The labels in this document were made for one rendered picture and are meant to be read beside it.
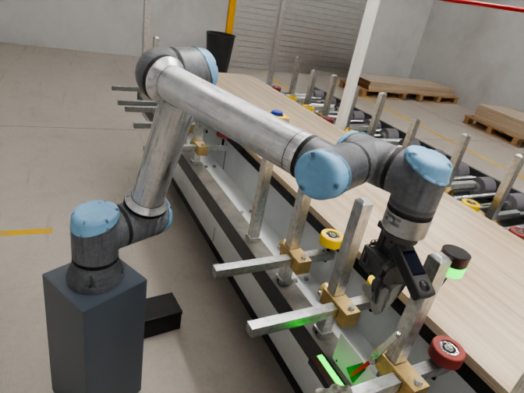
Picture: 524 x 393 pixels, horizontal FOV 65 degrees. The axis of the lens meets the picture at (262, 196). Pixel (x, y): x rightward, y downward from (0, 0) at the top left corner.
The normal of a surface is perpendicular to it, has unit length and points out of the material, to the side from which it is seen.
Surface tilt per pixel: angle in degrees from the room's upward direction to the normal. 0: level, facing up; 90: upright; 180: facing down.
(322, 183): 90
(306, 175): 90
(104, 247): 90
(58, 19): 90
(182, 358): 0
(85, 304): 0
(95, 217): 5
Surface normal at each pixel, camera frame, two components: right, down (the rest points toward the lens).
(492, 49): -0.91, 0.04
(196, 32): 0.37, 0.48
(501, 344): 0.17, -0.88
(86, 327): 0.78, 0.40
